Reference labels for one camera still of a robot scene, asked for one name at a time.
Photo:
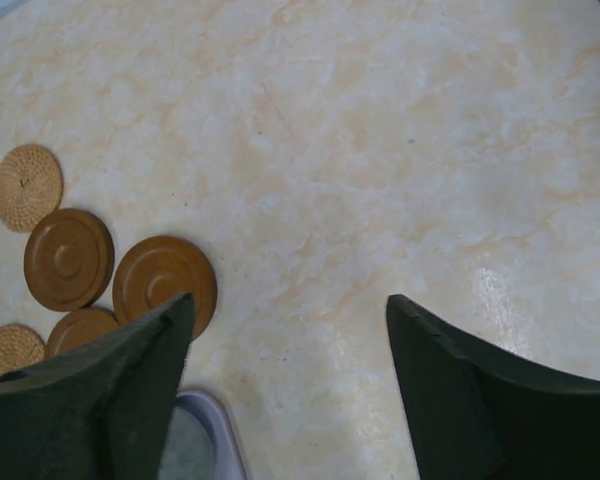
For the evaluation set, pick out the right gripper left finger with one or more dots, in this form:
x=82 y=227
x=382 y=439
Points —
x=101 y=410

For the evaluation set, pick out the light woven rattan coaster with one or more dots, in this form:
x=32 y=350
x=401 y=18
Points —
x=31 y=186

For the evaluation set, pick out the brown wooden coaster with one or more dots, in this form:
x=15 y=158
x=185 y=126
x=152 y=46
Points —
x=159 y=268

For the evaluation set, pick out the dark woven rattan coaster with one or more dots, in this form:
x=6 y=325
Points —
x=20 y=347

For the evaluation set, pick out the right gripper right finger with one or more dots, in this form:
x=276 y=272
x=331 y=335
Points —
x=477 y=411

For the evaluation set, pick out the lavender plastic tray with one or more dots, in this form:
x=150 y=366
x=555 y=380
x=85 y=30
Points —
x=201 y=443

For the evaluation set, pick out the dark wooden coaster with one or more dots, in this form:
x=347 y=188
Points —
x=68 y=260

